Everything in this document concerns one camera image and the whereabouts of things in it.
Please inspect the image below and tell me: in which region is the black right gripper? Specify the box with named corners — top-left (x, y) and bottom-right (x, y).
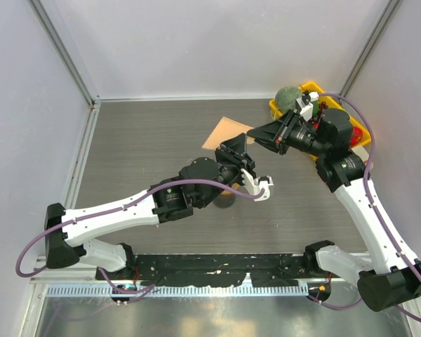
top-left (247, 108), bottom-right (329, 157)

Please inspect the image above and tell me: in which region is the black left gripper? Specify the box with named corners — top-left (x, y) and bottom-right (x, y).
top-left (198, 133), bottom-right (257, 209)

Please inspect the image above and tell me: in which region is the white slotted cable duct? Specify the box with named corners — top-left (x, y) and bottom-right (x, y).
top-left (46, 283), bottom-right (309, 298)

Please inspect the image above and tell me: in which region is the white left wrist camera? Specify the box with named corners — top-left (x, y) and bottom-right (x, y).
top-left (241, 169), bottom-right (274, 201)

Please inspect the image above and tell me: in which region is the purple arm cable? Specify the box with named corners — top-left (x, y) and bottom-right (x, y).
top-left (15, 177), bottom-right (269, 303)
top-left (308, 93), bottom-right (421, 326)

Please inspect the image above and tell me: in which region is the glass coffee carafe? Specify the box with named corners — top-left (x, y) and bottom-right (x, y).
top-left (213, 194), bottom-right (236, 209)

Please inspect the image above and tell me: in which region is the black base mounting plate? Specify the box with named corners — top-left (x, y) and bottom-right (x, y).
top-left (107, 253), bottom-right (329, 288)

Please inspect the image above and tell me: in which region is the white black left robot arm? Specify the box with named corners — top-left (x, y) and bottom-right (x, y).
top-left (45, 133), bottom-right (255, 279)

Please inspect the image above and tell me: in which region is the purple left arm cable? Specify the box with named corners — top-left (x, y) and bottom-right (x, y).
top-left (15, 177), bottom-right (269, 303)

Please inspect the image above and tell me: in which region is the wooden ring dripper holder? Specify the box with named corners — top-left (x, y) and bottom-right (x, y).
top-left (220, 183), bottom-right (240, 197)

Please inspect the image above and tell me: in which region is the yellow plastic fruit tray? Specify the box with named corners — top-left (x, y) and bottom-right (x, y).
top-left (269, 81), bottom-right (371, 149)

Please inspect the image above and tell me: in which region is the red tomato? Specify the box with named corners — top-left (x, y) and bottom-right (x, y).
top-left (350, 126), bottom-right (363, 147)

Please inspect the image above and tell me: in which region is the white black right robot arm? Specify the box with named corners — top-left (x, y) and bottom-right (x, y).
top-left (248, 108), bottom-right (421, 312)

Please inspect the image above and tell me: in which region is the green netted melon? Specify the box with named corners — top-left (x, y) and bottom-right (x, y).
top-left (274, 86), bottom-right (302, 114)

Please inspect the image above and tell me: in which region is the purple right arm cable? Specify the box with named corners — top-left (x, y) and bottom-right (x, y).
top-left (308, 93), bottom-right (421, 326)

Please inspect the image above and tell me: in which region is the brown paper coffee filter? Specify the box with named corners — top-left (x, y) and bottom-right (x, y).
top-left (202, 117), bottom-right (253, 150)

